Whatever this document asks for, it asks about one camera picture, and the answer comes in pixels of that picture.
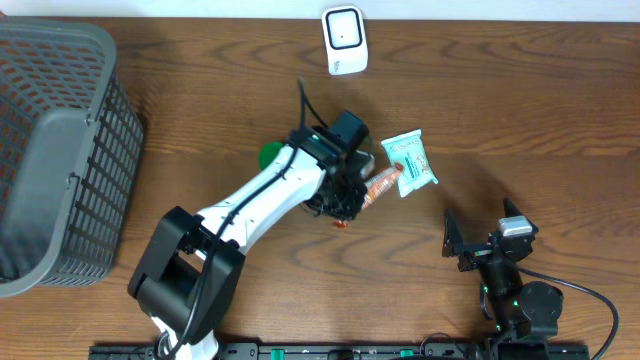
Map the orange red snack bar packet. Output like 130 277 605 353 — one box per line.
334 163 403 228

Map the mint green tissue pack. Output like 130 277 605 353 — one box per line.
381 129 439 198

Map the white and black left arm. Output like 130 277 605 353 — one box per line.
128 111 374 359

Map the green lidded white jar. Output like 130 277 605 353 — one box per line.
258 142 284 170

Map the grey plastic mesh basket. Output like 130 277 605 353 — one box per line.
1 17 145 298

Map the black mounting rail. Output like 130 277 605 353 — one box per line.
89 341 591 360

